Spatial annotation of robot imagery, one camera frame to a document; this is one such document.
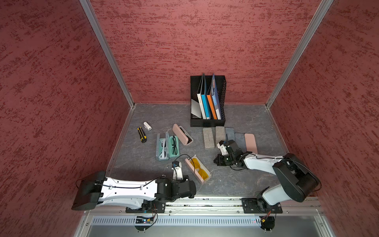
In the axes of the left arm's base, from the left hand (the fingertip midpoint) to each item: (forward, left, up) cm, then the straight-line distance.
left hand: (187, 182), depth 77 cm
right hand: (+13, -16, -6) cm, 21 cm away
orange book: (+42, -12, +23) cm, 50 cm away
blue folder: (+42, -16, +22) cm, 51 cm away
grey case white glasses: (+22, +17, -3) cm, 28 cm away
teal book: (+42, -10, +20) cm, 48 cm away
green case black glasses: (+21, +10, -4) cm, 24 cm away
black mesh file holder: (+63, -23, +14) cm, 69 cm away
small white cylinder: (+38, +31, -2) cm, 49 cm away
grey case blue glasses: (+28, -35, -3) cm, 45 cm away
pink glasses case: (+24, -41, -3) cm, 48 cm away
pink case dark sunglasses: (+29, +5, +2) cm, 29 cm away
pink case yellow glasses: (+7, -8, -4) cm, 11 cm away
